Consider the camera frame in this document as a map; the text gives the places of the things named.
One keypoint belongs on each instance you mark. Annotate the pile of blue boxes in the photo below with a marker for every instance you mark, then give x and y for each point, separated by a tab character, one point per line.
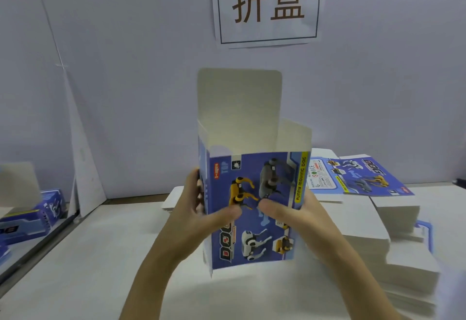
29	218

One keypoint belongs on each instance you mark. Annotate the black object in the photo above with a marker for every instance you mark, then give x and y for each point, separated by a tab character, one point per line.
461	182

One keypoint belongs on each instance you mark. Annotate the person's right hand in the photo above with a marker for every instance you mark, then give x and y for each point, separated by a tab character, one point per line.
317	225

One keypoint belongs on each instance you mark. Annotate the person's left hand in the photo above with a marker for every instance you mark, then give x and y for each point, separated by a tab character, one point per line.
186	229

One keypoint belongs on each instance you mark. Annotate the person's right forearm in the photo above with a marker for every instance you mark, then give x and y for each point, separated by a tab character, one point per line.
360	291

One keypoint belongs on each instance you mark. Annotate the person's left forearm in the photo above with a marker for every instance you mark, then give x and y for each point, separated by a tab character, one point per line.
149	291

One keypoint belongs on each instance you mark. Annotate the blue dog-print cardboard box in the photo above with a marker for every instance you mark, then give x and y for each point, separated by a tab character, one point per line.
240	112

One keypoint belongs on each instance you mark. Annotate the stack of boxes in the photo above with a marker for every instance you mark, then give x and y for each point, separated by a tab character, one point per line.
400	258
173	198

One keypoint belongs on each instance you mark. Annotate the white paper wall sign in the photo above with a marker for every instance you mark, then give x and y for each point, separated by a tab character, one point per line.
268	34

